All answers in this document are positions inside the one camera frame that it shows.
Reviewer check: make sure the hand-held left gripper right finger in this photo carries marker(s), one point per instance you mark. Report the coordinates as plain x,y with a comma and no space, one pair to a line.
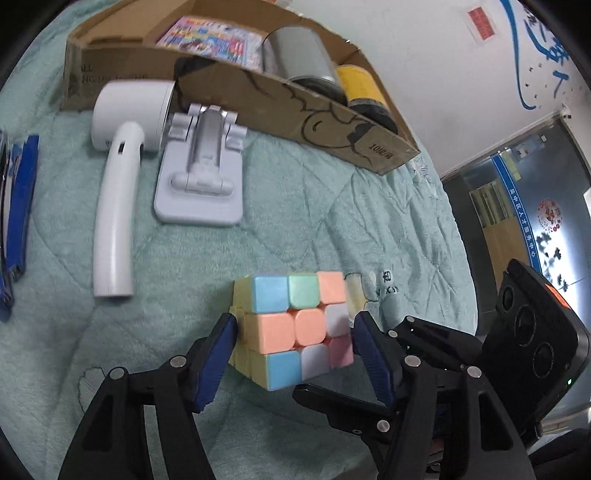
375,364

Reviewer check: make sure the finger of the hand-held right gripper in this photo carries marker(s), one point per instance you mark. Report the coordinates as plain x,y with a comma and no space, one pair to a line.
341,410
438,341

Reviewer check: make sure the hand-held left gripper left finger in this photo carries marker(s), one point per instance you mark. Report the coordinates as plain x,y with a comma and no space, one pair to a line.
217,364

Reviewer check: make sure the pastel puzzle cube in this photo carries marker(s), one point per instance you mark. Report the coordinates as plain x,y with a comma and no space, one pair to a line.
277,327

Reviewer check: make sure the large cardboard box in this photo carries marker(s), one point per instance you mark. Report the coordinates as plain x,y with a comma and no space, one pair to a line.
277,106

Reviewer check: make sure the yellow can with black lid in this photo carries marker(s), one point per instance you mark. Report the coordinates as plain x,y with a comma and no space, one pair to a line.
358,83

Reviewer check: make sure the silver metal tin can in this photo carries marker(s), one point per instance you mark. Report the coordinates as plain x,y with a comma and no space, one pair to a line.
300,55

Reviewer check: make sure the colourful printed puzzle box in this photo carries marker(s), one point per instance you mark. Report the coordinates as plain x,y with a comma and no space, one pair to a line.
207,41

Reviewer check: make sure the glass door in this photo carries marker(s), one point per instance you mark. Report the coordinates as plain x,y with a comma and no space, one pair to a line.
508,207

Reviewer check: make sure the lavender folding phone stand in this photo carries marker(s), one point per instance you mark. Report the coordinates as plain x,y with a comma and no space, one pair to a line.
198,203

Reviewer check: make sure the teal quilted blanket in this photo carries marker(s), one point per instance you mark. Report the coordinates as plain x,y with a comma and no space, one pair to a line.
300,207

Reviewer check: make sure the white handheld lint remover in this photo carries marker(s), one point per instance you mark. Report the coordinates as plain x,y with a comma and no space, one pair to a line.
115,207

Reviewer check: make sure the blue stapler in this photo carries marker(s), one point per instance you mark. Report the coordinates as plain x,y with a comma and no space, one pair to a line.
23,194

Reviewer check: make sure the blue wall decal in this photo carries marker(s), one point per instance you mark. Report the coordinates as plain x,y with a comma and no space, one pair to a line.
526,104

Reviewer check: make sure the red wall sign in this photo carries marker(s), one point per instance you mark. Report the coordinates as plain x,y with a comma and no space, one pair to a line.
481,23

